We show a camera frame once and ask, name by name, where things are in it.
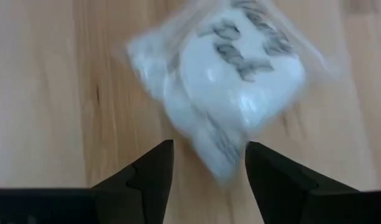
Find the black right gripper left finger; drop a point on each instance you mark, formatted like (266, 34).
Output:
(69, 207)

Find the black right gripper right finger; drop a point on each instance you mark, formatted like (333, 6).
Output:
(333, 208)

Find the vanity pack cotton bag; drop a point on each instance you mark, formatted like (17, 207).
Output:
(233, 87)

